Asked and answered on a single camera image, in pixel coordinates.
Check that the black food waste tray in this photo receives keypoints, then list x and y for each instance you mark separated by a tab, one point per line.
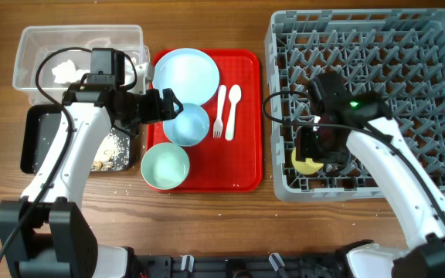
42	123

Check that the grey dishwasher rack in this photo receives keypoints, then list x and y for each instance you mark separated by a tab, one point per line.
397	53

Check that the mint green bowl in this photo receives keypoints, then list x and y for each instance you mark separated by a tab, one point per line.
165	166

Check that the white plastic spoon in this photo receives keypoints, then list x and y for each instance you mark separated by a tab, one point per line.
235	95

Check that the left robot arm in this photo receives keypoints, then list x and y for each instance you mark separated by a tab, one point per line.
44	233

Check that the crumpled white tissue in bin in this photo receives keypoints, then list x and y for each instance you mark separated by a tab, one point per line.
67	72

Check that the rice and food scraps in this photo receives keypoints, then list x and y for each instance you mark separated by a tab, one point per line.
113	153

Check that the yellow plastic cup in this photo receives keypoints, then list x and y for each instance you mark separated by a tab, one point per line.
307	167

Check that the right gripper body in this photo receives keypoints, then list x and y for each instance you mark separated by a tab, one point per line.
313	144

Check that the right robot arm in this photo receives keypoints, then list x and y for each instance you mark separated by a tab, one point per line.
362	125

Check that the light blue plate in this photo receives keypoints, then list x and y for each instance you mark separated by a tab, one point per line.
192	75

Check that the light blue bowl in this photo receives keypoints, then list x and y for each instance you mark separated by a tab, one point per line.
189	128

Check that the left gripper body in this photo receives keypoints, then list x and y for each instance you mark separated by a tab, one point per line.
144	108

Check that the red plastic tray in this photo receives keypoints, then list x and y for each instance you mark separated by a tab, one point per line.
218	165

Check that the white plastic fork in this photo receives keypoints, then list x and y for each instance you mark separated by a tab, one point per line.
217	128

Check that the clear plastic waste bin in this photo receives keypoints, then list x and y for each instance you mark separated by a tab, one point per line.
37	42

